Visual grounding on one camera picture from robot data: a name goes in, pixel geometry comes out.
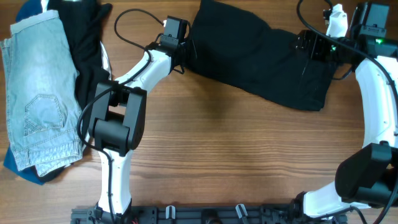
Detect left black cable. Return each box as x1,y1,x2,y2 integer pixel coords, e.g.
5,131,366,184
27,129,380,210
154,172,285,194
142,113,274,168
76,8,165,224

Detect blue garment at bottom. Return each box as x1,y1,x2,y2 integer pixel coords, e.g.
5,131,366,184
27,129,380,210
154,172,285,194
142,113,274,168
2,0,46,186

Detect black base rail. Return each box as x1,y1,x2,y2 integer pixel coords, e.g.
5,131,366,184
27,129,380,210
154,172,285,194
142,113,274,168
71,204,348,224

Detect black shorts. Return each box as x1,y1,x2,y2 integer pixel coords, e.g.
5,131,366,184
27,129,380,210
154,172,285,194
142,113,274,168
187,1,337,111

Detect light blue denim shorts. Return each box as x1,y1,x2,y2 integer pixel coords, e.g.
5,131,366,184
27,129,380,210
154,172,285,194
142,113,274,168
1,10,82,177

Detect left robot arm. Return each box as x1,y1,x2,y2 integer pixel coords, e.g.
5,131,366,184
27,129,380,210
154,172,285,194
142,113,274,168
88,16,196,223

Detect white garment in pile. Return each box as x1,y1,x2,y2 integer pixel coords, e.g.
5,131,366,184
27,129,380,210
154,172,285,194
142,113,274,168
40,0,113,144

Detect black garment in pile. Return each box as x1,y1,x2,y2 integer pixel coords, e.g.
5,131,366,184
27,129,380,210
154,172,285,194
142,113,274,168
35,1,112,182

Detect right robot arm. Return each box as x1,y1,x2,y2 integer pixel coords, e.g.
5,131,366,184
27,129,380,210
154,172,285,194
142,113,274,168
289,2,397,223

